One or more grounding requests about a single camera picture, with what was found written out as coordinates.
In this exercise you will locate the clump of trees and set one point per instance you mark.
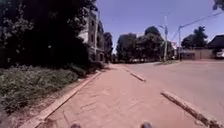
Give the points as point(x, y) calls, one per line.
point(140, 46)

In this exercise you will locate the pale multi-storey building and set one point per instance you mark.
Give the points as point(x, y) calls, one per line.
point(91, 36)

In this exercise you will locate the weedy grass verge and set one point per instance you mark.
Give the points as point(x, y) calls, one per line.
point(30, 83)

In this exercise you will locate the pale street light pole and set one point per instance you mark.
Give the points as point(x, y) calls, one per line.
point(165, 41)

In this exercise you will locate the red brick path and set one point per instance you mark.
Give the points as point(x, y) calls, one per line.
point(113, 100)

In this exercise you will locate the dense dark trees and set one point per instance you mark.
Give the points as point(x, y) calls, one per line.
point(43, 30)

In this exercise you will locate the white vehicle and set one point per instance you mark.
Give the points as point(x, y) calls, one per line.
point(220, 54)

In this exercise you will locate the trees behind wall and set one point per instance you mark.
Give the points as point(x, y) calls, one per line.
point(197, 40)

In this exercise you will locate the dark pole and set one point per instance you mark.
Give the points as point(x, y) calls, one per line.
point(179, 45)

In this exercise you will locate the slender dark tree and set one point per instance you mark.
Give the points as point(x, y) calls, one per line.
point(107, 45)

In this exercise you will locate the flush path edging strip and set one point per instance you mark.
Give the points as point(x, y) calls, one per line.
point(56, 105)

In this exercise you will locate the robot's own part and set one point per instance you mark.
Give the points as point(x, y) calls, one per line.
point(146, 125)
point(75, 126)

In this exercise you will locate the tan boundary wall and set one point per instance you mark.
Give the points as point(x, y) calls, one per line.
point(197, 54)

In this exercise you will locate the overhanging tree branch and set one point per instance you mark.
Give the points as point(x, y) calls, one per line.
point(219, 3)

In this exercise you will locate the reddish asphalt road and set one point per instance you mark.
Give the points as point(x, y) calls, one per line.
point(186, 78)

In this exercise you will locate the building with dark roof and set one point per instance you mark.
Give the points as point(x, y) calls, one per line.
point(216, 41)

